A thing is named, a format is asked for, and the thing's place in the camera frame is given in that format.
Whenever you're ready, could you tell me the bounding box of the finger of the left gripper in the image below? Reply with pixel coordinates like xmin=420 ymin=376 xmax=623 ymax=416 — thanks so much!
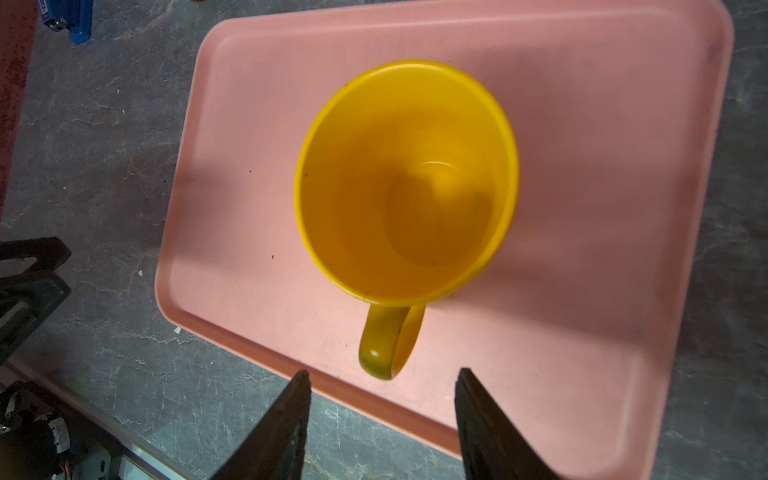
xmin=1 ymin=237 xmax=71 ymax=275
xmin=1 ymin=272 xmax=71 ymax=363

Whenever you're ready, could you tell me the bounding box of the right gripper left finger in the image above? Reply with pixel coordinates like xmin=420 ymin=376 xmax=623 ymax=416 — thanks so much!
xmin=212 ymin=370 xmax=311 ymax=480

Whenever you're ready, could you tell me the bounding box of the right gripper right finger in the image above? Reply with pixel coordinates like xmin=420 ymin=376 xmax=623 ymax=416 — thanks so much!
xmin=454 ymin=368 xmax=558 ymax=480

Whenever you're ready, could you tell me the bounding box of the pink plastic tray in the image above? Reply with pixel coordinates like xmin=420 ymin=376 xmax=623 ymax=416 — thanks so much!
xmin=155 ymin=1 xmax=734 ymax=479

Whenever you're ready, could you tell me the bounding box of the yellow mug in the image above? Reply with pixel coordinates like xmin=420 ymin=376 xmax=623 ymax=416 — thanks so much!
xmin=294 ymin=60 xmax=520 ymax=380

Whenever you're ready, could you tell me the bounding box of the blue lighter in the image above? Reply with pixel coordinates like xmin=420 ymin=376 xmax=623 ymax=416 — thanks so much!
xmin=36 ymin=0 xmax=93 ymax=45

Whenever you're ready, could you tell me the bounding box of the aluminium front rail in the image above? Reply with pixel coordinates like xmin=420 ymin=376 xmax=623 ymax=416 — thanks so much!
xmin=1 ymin=362 xmax=197 ymax=479

